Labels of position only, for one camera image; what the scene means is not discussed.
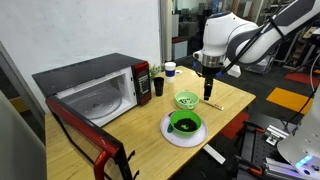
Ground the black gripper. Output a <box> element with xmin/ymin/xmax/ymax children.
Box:
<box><xmin>201</xmin><ymin>65</ymin><xmax>222</xmax><ymax>102</ymax></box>

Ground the light green bowl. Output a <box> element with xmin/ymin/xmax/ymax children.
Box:
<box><xmin>174</xmin><ymin>89</ymin><xmax>201</xmax><ymax>111</ymax></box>

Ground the beige measuring spoon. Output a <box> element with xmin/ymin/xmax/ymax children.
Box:
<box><xmin>199</xmin><ymin>98</ymin><xmax>225</xmax><ymax>112</ymax></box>

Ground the dark green bowl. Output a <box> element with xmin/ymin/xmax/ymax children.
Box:
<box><xmin>168</xmin><ymin>109</ymin><xmax>203</xmax><ymax>137</ymax></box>

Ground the roasted coffee beans pile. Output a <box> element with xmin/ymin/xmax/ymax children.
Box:
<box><xmin>173</xmin><ymin>118</ymin><xmax>198</xmax><ymax>133</ymax></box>
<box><xmin>178</xmin><ymin>96</ymin><xmax>194</xmax><ymax>104</ymax></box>

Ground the white blue-banded paper cup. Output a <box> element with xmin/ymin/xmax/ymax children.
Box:
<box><xmin>164</xmin><ymin>61</ymin><xmax>177</xmax><ymax>84</ymax></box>

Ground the black cup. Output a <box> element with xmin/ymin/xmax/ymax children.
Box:
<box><xmin>152</xmin><ymin>76</ymin><xmax>166</xmax><ymax>98</ymax></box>

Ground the pale round plate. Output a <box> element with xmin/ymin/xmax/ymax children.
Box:
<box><xmin>159</xmin><ymin>110</ymin><xmax>209</xmax><ymax>149</ymax></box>

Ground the small potted plant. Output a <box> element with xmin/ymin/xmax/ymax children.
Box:
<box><xmin>148</xmin><ymin>63</ymin><xmax>165</xmax><ymax>81</ymax></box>

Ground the orange black clamp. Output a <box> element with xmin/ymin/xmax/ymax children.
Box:
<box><xmin>234</xmin><ymin>155</ymin><xmax>265</xmax><ymax>177</ymax></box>
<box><xmin>242</xmin><ymin>120</ymin><xmax>268</xmax><ymax>135</ymax></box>

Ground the white flat strip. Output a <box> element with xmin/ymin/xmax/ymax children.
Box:
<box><xmin>202</xmin><ymin>143</ymin><xmax>227</xmax><ymax>165</ymax></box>

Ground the black perforated breadboard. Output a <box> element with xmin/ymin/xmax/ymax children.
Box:
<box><xmin>235</xmin><ymin>121</ymin><xmax>303</xmax><ymax>180</ymax></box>

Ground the aluminium extrusion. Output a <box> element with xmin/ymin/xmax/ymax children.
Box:
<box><xmin>265</xmin><ymin>124</ymin><xmax>290</xmax><ymax>147</ymax></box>

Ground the black red microwave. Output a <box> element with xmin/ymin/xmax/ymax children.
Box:
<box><xmin>31</xmin><ymin>52</ymin><xmax>153</xmax><ymax>180</ymax></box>

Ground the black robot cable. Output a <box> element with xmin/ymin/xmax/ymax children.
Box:
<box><xmin>282</xmin><ymin>52</ymin><xmax>320</xmax><ymax>132</ymax></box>

